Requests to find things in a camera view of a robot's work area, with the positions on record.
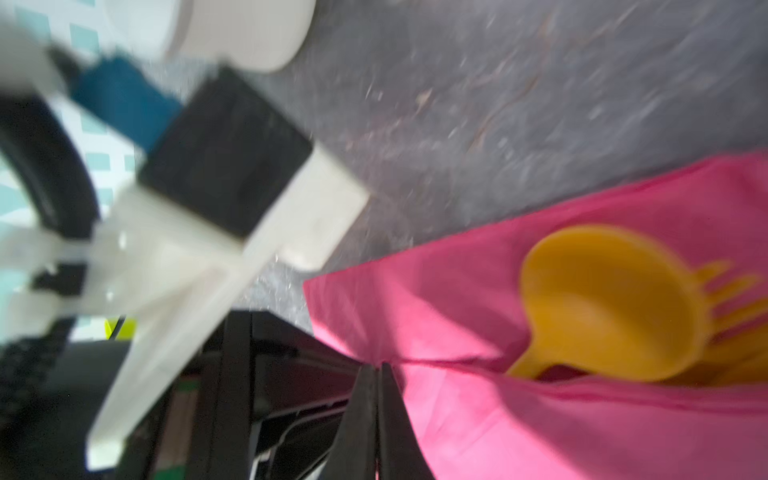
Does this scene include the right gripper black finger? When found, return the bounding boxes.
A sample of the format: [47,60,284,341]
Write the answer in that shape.
[377,363,435,480]

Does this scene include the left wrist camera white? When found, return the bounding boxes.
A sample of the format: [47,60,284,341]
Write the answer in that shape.
[1,58,369,469]

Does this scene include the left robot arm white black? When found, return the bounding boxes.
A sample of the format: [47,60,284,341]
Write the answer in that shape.
[1,92,369,479]

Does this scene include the pink paper napkin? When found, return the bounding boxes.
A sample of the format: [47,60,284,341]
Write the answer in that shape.
[304,152,767,479]

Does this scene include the white plastic tub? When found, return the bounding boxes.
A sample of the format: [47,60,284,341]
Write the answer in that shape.
[104,0,316,72]

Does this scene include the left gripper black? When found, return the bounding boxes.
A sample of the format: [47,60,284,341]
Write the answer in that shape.
[113,311,378,480]

